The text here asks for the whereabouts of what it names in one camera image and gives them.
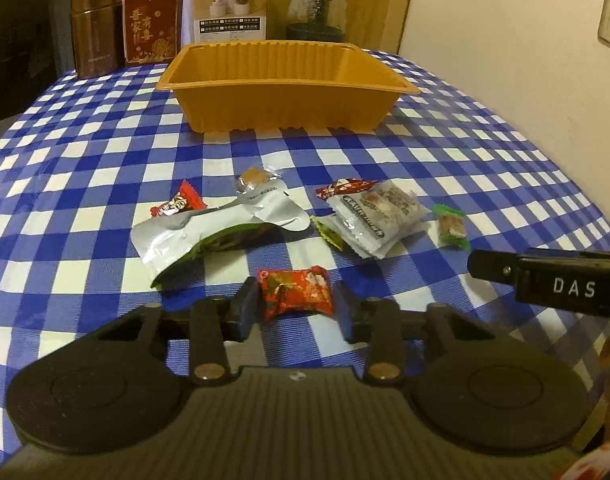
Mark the blue white checkered tablecloth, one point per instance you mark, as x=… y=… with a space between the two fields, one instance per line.
x=85 y=160

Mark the orange plastic tray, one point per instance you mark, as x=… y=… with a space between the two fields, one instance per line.
x=285 y=87

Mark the brown thermos flask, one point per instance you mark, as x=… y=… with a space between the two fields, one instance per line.
x=97 y=30

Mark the clear white snack packet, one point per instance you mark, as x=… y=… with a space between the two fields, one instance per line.
x=385 y=206

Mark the red white candy packet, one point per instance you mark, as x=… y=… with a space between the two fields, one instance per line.
x=341 y=189

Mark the dark red gift box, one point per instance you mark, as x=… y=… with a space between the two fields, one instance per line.
x=150 y=25

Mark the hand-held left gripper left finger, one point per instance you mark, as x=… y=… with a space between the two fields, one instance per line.
x=248 y=311

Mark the red floral candy packet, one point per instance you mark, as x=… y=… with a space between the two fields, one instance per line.
x=296 y=292

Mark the green wrapped candy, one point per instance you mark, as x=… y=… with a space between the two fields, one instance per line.
x=451 y=226

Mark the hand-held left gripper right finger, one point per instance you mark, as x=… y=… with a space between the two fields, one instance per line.
x=344 y=316

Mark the white product box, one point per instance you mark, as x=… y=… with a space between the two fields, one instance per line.
x=231 y=5

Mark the glass jar with green base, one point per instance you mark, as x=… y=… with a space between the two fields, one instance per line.
x=316 y=12

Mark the yellow green candy packet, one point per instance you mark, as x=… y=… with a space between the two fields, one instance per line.
x=330 y=234

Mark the brown candy in clear wrapper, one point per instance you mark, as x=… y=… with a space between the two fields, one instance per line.
x=255 y=178

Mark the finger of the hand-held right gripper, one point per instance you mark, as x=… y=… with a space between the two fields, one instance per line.
x=492 y=266

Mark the silver green snack bag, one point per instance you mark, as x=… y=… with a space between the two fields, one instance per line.
x=210 y=232

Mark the small red candy packet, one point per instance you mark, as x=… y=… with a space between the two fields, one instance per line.
x=177 y=201

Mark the black flat box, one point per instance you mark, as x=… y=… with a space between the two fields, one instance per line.
x=25 y=45

